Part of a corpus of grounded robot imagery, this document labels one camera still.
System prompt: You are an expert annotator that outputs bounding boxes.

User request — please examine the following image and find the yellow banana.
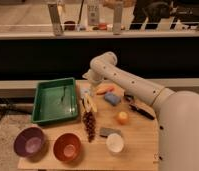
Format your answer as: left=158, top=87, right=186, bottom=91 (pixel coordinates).
left=83, top=94, right=97, bottom=113

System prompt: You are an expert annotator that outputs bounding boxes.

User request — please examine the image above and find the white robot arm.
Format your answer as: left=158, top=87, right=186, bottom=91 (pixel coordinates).
left=83, top=52, right=199, bottom=171

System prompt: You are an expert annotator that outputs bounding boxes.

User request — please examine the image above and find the dark red background bowl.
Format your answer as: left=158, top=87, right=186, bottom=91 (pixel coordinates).
left=64, top=21, right=76, bottom=31

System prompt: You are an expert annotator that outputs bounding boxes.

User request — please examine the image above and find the orange-red bowl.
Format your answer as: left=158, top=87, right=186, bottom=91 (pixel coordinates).
left=53, top=133, right=81, bottom=163

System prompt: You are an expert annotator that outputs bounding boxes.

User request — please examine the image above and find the purple bowl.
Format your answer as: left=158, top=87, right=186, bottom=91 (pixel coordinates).
left=13, top=127, right=46, bottom=157

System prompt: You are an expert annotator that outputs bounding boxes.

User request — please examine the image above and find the light blue cloth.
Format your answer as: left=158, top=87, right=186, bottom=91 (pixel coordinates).
left=80, top=88, right=92, bottom=99

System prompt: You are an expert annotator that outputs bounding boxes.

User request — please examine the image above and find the orange carrot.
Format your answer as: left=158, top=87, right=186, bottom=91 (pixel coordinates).
left=96, top=85, right=115, bottom=95

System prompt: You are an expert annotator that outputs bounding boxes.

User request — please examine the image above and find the blue sponge block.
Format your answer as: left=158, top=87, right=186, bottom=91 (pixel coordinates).
left=104, top=92, right=121, bottom=106

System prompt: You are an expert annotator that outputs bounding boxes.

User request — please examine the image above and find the green plastic tray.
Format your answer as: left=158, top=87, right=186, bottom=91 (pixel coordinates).
left=31, top=78, right=79, bottom=125

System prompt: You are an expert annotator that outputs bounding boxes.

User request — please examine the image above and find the small dark can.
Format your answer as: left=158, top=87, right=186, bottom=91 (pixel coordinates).
left=124, top=94, right=134, bottom=102

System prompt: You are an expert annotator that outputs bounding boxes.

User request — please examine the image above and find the dark red grape bunch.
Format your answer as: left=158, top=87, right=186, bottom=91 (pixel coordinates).
left=82, top=112, right=96, bottom=142

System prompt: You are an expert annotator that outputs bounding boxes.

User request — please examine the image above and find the orange fruit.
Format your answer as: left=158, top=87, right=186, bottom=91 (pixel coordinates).
left=116, top=112, right=129, bottom=125

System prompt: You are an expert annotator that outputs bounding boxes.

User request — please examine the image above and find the grey rectangular block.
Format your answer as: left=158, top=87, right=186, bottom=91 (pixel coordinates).
left=99, top=127, right=122, bottom=137

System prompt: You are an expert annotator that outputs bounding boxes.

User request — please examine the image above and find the wooden board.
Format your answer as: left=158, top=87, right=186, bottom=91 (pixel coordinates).
left=18, top=86, right=158, bottom=171

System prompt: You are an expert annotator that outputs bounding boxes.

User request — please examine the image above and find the white cup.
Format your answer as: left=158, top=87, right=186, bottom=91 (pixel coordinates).
left=106, top=133, right=124, bottom=153

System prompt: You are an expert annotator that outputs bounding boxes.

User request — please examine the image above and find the person in background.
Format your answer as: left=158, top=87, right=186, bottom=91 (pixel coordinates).
left=129, top=0, right=199, bottom=30

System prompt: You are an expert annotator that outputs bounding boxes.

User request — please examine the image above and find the black handled knife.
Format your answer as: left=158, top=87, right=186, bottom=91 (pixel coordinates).
left=129, top=104, right=155, bottom=120

